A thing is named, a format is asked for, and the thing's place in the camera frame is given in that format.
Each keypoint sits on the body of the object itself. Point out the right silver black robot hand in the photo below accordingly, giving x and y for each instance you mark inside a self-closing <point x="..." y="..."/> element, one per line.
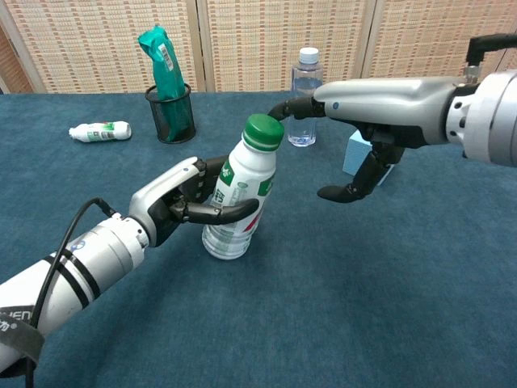
<point x="383" y="103"/>

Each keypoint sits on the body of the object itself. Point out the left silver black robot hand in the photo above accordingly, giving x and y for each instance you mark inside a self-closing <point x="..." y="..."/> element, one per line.
<point x="161" y="190"/>

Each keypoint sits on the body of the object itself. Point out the white bottle with green cap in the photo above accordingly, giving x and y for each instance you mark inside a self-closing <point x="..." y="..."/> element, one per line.
<point x="246" y="169"/>

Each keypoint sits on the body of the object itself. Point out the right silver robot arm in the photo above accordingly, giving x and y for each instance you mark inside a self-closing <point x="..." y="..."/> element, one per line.
<point x="488" y="117"/>

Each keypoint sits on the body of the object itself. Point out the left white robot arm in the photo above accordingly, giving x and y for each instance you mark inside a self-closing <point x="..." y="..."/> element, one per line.
<point x="81" y="271"/>

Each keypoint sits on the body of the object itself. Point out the clear plastic water bottle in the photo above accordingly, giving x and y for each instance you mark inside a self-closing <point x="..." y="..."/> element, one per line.
<point x="307" y="77"/>

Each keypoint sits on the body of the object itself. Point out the small white yogurt bottle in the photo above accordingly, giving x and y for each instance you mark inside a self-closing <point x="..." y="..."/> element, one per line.
<point x="101" y="131"/>

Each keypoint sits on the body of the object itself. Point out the light blue foam cube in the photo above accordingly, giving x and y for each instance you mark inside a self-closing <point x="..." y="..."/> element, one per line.
<point x="355" y="157"/>

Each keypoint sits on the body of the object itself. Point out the black mesh pen cup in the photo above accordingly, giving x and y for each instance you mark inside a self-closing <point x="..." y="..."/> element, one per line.
<point x="177" y="121"/>

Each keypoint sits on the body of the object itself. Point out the beige woven screen panel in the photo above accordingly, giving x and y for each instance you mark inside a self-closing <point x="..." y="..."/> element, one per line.
<point x="81" y="44"/>
<point x="258" y="44"/>
<point x="424" y="36"/>

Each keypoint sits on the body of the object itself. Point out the green plastic package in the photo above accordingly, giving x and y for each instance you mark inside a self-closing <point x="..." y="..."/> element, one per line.
<point x="161" y="60"/>

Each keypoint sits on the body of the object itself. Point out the reddish brown woven panel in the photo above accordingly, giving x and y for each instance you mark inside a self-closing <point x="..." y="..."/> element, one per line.
<point x="14" y="68"/>

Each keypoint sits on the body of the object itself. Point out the teal blue table mat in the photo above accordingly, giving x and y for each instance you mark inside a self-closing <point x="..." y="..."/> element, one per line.
<point x="323" y="303"/>

